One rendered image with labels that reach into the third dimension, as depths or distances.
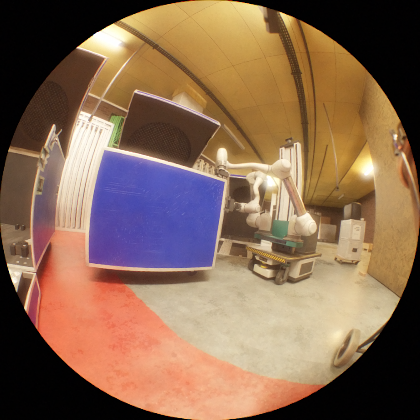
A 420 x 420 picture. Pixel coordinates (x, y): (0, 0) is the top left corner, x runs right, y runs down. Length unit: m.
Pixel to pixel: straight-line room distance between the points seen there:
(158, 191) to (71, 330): 0.99
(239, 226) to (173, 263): 3.34
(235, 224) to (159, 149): 3.10
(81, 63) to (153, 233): 1.59
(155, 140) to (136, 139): 0.23
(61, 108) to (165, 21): 1.92
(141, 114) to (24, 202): 1.62
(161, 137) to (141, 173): 0.92
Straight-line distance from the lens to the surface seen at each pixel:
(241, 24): 2.71
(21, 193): 2.04
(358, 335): 0.85
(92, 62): 1.60
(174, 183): 1.07
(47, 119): 1.90
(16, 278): 1.01
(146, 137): 1.88
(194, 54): 3.03
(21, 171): 2.06
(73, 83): 1.66
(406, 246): 2.30
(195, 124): 1.77
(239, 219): 4.29
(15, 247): 1.25
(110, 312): 0.96
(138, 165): 1.04
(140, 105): 1.70
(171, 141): 1.89
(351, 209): 3.71
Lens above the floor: 0.62
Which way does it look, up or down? 3 degrees up
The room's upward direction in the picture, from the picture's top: 9 degrees clockwise
